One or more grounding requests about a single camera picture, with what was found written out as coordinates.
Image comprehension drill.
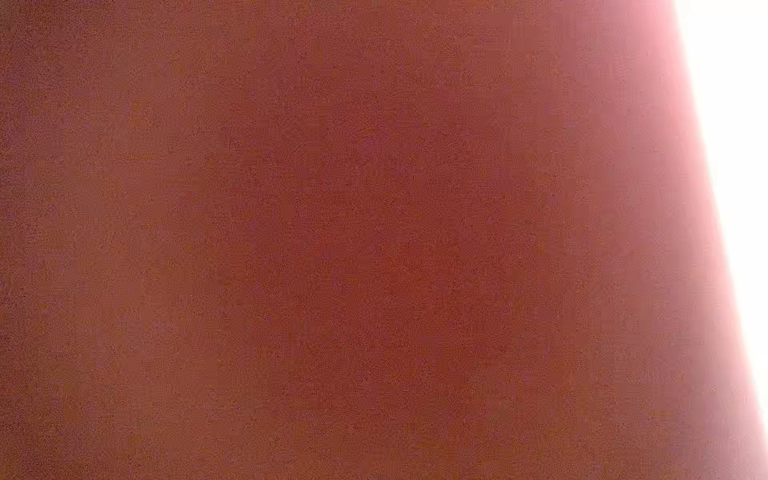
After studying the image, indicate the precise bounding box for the pink purple wrapping paper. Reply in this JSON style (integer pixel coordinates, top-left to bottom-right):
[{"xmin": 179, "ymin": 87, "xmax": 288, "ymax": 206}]
[{"xmin": 1, "ymin": 1, "xmax": 767, "ymax": 479}]

